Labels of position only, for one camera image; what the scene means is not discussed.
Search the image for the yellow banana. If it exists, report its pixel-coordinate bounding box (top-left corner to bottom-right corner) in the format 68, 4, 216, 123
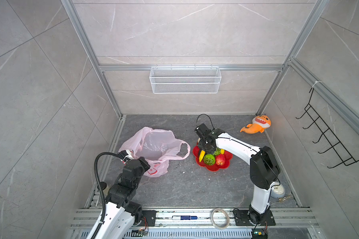
198, 150, 205, 162

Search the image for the green bumpy fruit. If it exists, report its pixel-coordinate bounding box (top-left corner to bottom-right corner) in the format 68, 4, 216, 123
202, 154, 216, 166

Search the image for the red fruit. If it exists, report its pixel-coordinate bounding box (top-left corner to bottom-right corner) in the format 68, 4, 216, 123
215, 154, 226, 166

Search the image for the red flower-shaped bowl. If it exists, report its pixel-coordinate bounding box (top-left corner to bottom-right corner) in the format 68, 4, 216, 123
192, 145, 233, 171

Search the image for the pink plastic bag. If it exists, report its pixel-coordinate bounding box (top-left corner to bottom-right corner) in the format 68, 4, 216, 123
119, 127, 191, 178

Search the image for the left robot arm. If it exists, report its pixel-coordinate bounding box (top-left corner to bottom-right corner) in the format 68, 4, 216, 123
87, 157, 150, 239

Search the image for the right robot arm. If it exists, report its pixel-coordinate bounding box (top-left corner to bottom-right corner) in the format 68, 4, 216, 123
193, 124, 281, 225

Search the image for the orange shark plush toy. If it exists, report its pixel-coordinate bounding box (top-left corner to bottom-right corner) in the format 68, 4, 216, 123
240, 115, 271, 134

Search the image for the blue white marker pen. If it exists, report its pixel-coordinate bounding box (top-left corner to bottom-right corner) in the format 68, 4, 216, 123
172, 215, 198, 221

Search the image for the white tape roll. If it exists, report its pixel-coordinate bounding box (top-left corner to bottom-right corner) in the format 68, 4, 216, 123
210, 208, 230, 230

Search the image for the small grey alarm clock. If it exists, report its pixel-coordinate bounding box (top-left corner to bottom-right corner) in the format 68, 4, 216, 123
270, 182, 286, 199

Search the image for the black corrugated cable conduit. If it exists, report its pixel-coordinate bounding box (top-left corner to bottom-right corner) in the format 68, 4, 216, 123
89, 151, 126, 239

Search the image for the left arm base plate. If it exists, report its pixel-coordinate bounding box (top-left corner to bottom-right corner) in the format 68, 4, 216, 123
137, 210, 157, 227

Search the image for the white wire mesh basket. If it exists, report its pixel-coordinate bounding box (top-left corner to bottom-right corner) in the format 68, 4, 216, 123
149, 66, 222, 94

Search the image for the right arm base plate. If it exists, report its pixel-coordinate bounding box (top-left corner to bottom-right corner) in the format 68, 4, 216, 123
232, 209, 276, 226

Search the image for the black wire hook rack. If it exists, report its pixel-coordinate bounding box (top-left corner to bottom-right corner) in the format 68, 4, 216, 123
295, 88, 359, 169

